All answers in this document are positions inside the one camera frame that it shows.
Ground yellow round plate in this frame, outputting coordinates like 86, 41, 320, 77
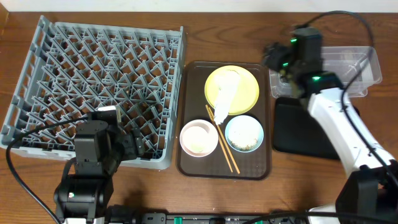
204, 65, 259, 115

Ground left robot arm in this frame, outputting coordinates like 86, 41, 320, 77
54, 106, 145, 223

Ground brown serving tray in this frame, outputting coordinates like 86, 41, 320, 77
176, 62, 272, 180

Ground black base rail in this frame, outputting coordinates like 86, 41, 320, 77
105, 212, 398, 224

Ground wooden chopstick left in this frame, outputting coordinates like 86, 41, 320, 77
205, 105, 233, 173

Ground light blue bowl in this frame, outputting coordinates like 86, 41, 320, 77
224, 115, 264, 153

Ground right black cable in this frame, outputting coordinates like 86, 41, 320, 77
294, 10, 398, 187

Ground wooden chopstick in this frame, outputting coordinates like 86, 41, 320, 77
207, 105, 241, 175
205, 105, 233, 173

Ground wooden chopstick right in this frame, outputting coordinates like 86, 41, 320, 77
207, 105, 241, 175

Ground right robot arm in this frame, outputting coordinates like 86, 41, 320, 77
264, 25, 397, 223

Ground grey plastic dish rack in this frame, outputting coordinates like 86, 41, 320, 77
1, 17, 186, 170

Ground black cable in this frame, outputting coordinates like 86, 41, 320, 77
5, 116, 90, 224
294, 10, 398, 187

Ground left black cable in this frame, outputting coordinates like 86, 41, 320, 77
5, 116, 90, 224

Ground clear plastic bin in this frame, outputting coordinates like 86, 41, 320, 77
269, 46, 382, 98

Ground pink bowl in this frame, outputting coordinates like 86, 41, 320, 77
180, 119, 219, 157

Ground black waste tray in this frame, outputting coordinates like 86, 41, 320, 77
272, 96, 362, 161

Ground white napkin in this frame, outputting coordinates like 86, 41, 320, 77
214, 70, 240, 124

